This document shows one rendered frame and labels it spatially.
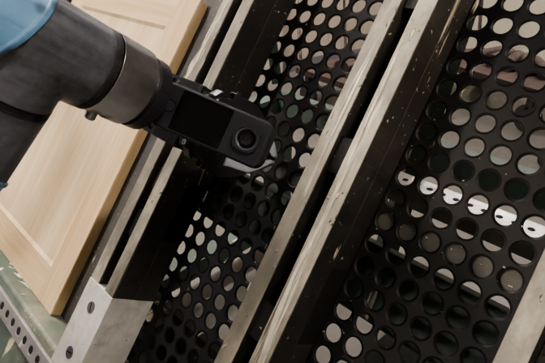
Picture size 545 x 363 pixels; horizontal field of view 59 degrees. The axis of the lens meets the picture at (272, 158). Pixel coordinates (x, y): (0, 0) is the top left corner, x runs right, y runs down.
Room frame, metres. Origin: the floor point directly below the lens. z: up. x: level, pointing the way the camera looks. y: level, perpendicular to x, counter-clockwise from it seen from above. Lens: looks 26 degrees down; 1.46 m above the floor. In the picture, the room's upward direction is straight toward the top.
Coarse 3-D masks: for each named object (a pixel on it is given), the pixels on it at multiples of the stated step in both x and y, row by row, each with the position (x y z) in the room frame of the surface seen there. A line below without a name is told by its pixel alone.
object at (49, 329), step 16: (0, 256) 0.72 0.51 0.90; (0, 272) 0.66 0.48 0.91; (16, 272) 0.68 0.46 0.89; (16, 288) 0.62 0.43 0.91; (16, 304) 0.59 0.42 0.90; (32, 304) 0.59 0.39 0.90; (0, 320) 0.59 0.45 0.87; (32, 320) 0.55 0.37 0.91; (48, 320) 0.56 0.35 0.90; (64, 320) 0.58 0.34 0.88; (0, 336) 0.57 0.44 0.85; (48, 336) 0.52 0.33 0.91; (0, 352) 0.55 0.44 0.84; (16, 352) 0.53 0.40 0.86; (48, 352) 0.49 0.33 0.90
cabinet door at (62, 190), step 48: (96, 0) 1.03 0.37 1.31; (144, 0) 0.92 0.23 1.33; (192, 0) 0.82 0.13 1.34; (48, 144) 0.85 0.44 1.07; (96, 144) 0.76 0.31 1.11; (0, 192) 0.86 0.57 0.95; (48, 192) 0.77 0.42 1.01; (96, 192) 0.68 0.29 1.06; (0, 240) 0.76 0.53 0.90; (48, 240) 0.69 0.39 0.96; (96, 240) 0.64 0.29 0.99; (48, 288) 0.61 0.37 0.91
